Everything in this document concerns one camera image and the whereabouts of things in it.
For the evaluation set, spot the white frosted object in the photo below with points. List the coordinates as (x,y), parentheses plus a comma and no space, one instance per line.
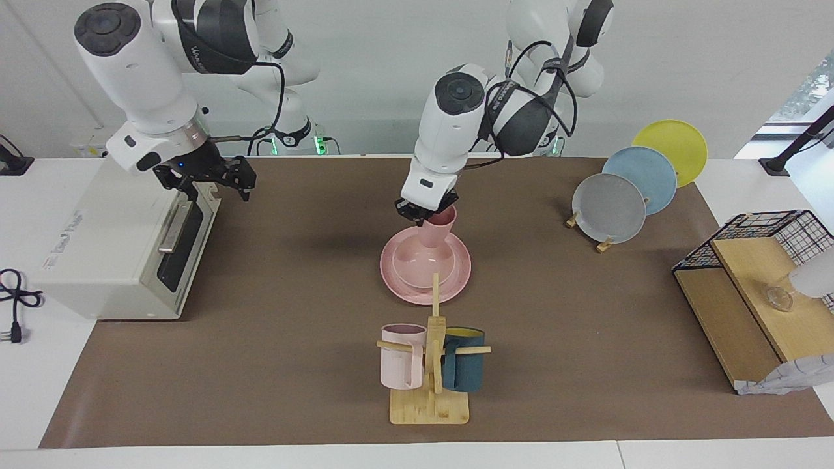
(814,273)

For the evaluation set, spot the window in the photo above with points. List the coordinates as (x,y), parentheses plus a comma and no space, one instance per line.
(808,91)

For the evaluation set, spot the light blue round plate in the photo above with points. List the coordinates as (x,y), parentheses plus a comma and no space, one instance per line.
(651,176)

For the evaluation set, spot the pink tumbler cup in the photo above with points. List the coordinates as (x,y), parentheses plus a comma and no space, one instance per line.
(436,231)

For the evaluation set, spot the pink round plate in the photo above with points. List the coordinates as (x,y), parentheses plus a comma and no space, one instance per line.
(459,273)

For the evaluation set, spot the marble pattern sheet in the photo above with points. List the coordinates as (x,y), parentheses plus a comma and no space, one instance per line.
(788,378)

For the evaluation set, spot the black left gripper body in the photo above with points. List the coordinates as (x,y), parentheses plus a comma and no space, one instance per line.
(430,204)

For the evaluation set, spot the brown table mat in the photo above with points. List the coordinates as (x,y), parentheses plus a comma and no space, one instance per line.
(293,365)

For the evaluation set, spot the pink bowl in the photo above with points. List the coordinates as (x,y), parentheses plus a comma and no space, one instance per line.
(417,267)

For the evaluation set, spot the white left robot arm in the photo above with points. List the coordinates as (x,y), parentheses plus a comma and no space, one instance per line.
(449,117)

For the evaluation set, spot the small clear glass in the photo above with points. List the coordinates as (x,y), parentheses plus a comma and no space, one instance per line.
(779,299)

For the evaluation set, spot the wooden mug tree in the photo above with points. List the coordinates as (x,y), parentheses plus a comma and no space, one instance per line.
(430,407)

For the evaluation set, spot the pale pink mug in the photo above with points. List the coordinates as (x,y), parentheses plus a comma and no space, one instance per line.
(397,368)

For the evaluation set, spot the black stand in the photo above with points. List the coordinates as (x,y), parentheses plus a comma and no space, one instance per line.
(16,166)
(778,163)

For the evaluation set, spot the dark teal mug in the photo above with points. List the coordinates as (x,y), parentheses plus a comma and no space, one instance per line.
(464,368)

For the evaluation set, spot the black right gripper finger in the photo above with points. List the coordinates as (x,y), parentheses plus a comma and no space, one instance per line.
(244,176)
(189,192)

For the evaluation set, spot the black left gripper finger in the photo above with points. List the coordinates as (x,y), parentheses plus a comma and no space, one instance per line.
(438,213)
(405,212)

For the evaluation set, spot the grey round plate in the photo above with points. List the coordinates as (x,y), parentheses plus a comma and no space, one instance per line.
(609,208)

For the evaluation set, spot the wooden plate rack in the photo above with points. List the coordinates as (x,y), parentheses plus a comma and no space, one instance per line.
(604,245)

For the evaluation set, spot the white box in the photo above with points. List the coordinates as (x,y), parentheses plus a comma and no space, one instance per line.
(85,146)

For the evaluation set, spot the yellow round plate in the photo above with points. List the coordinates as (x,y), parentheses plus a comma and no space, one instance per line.
(677,143)

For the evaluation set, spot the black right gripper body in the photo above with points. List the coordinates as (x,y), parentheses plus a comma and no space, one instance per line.
(195,166)

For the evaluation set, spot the beige toaster oven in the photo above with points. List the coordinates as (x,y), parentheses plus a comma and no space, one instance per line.
(104,247)

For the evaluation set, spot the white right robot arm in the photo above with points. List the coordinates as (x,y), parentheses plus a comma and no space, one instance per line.
(150,71)

